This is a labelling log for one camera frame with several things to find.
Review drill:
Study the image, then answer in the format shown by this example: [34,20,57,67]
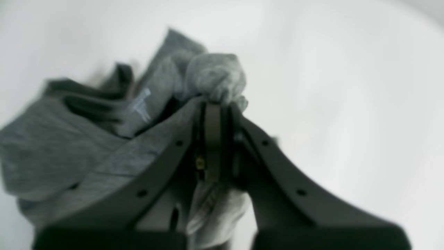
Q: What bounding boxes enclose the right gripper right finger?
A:
[229,104,412,250]

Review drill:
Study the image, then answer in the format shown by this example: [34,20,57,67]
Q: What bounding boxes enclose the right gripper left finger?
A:
[33,102,209,250]

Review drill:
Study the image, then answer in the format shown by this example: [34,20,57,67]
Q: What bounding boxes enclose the grey t-shirt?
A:
[1,30,248,235]

